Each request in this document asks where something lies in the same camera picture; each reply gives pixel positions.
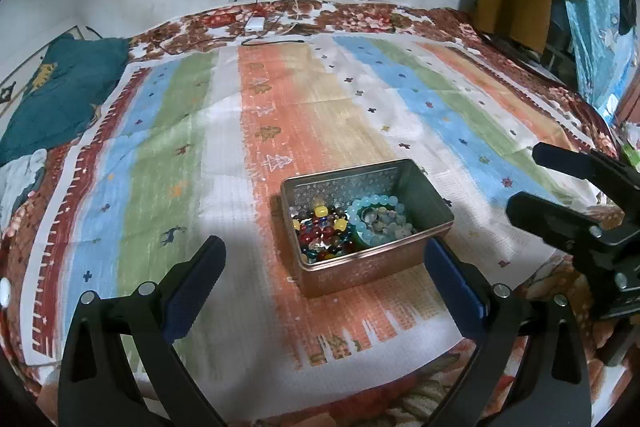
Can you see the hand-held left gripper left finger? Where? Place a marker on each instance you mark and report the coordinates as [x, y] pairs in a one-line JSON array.
[[192, 292]]

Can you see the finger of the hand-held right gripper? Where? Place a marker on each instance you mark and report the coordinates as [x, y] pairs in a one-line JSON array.
[[545, 219], [565, 159]]

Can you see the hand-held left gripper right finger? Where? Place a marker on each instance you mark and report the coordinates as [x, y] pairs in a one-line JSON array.
[[455, 287]]

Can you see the metal tin box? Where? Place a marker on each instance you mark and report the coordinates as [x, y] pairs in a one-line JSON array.
[[360, 272]]

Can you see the striped printed mat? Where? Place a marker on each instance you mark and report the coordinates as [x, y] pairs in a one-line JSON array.
[[165, 157]]

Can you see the blue dotted cloth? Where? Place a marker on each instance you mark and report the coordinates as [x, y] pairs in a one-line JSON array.
[[595, 7]]

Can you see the white round object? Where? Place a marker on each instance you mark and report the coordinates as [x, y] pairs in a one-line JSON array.
[[4, 293]]

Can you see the white cloth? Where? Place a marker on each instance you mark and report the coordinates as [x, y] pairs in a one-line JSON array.
[[20, 187]]

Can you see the teal cloth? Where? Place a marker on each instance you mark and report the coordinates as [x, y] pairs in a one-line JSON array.
[[60, 97]]

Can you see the white charger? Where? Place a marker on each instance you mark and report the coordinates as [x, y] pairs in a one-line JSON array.
[[254, 24]]

